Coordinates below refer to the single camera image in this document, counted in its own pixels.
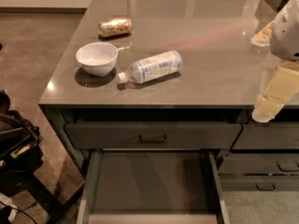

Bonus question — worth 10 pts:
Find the gold patterned can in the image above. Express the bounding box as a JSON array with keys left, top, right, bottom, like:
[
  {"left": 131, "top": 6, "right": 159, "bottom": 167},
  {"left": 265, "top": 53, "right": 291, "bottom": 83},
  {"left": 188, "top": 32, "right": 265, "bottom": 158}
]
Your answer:
[{"left": 99, "top": 17, "right": 132, "bottom": 38}]

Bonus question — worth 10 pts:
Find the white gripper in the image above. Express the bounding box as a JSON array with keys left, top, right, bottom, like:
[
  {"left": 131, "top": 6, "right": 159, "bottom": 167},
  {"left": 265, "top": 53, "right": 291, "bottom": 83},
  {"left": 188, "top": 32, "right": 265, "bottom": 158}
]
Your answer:
[{"left": 250, "top": 0, "right": 299, "bottom": 123}]

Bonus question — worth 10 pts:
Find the black equipment cart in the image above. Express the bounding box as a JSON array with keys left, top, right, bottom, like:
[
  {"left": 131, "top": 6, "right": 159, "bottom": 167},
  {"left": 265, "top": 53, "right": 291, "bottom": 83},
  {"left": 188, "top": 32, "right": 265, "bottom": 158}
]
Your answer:
[{"left": 0, "top": 91, "right": 41, "bottom": 189}]

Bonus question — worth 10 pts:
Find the grey top right drawer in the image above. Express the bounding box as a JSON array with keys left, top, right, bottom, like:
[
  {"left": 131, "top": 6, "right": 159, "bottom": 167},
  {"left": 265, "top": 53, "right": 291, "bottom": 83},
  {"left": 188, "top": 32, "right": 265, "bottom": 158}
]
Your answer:
[{"left": 234, "top": 122, "right": 299, "bottom": 150}]

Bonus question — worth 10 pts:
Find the grey bottom right drawer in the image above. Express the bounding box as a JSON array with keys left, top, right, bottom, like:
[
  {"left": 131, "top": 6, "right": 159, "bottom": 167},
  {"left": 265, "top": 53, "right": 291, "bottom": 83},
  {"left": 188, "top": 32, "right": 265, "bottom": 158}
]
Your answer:
[{"left": 221, "top": 175, "right": 299, "bottom": 191}]

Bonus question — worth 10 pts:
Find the grey top left drawer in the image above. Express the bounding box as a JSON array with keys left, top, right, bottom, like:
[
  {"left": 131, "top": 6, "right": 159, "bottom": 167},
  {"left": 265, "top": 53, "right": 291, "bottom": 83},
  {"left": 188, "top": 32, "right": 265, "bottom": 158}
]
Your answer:
[{"left": 64, "top": 121, "right": 242, "bottom": 149}]

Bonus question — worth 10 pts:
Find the grey middle right drawer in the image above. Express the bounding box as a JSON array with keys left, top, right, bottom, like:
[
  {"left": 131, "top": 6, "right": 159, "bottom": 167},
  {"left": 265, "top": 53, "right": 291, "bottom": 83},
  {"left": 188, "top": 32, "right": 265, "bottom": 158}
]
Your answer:
[{"left": 218, "top": 154, "right": 299, "bottom": 175}]

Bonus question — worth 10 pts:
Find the white bowl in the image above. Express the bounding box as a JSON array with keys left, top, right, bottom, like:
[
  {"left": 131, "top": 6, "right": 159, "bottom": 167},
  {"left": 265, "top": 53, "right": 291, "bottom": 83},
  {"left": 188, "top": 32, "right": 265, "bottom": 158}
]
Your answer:
[{"left": 76, "top": 42, "right": 119, "bottom": 77}]

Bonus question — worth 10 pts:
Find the white cable plug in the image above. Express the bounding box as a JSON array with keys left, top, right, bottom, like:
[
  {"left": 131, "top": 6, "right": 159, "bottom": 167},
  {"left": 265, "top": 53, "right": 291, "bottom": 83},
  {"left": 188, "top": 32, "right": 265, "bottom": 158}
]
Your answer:
[{"left": 0, "top": 193, "right": 17, "bottom": 224}]

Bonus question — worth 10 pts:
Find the blue label plastic bottle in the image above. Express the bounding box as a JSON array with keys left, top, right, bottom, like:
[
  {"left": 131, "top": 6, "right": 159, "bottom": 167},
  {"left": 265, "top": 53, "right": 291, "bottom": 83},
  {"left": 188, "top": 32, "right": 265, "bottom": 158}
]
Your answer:
[{"left": 118, "top": 50, "right": 182, "bottom": 84}]

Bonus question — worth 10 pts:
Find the open grey middle drawer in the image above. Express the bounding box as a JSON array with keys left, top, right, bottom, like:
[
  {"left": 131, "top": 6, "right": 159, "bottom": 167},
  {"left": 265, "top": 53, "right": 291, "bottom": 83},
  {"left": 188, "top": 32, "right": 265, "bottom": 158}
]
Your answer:
[{"left": 76, "top": 150, "right": 231, "bottom": 224}]

